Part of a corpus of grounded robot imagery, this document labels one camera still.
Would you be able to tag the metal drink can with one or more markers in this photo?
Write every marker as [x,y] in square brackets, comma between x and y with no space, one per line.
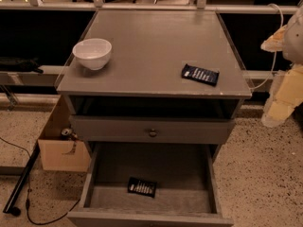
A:
[66,132]

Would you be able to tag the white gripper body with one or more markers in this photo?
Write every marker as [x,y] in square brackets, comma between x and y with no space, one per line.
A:
[294,43]

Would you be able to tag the metal railing frame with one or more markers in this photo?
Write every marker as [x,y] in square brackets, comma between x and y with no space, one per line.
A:
[151,3]

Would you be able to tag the round brass drawer knob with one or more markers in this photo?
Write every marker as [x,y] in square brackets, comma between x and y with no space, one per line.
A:
[152,133]

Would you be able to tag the black chocolate rxbar wrapper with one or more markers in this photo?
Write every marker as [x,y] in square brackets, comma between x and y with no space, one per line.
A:
[142,187]

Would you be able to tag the white ceramic bowl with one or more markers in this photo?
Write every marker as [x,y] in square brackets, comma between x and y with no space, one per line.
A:
[93,54]

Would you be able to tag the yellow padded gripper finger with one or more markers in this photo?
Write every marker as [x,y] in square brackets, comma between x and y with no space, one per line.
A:
[286,93]
[275,42]

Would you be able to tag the closed grey upper drawer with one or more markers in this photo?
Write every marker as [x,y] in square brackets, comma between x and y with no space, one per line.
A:
[125,129]

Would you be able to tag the black metal floor bar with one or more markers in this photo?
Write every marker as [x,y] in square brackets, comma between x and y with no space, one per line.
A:
[23,173]

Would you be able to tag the blue snack bar wrapper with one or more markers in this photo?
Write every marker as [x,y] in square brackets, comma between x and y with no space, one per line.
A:
[199,74]

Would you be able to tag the grey drawer cabinet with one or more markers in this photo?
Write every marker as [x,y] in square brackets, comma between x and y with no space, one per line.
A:
[143,77]

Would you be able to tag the black object on rail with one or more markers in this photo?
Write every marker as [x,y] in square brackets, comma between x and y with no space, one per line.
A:
[11,64]

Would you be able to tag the open grey middle drawer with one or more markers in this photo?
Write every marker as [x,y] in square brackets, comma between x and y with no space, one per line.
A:
[186,194]

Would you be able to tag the cardboard box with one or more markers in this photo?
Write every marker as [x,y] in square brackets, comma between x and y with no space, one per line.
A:
[59,153]

